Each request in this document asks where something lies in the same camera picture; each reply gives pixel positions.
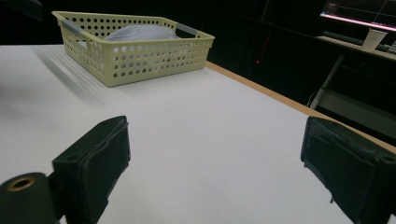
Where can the pale yellow perforated plastic basket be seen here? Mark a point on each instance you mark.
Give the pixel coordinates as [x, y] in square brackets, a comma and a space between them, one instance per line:
[140, 67]

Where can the white metal frame desk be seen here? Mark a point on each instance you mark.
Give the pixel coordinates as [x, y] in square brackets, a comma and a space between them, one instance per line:
[355, 107]

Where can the computer monitor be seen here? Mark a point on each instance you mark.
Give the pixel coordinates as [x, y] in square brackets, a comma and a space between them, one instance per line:
[358, 12]

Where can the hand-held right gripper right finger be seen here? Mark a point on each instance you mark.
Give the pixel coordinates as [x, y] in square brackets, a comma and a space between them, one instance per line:
[351, 168]

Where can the light grey-blue sleeveless top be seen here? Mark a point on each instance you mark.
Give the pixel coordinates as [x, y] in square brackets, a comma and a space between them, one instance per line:
[140, 33]

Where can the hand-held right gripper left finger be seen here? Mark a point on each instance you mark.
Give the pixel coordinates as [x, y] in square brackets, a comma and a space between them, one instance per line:
[90, 168]

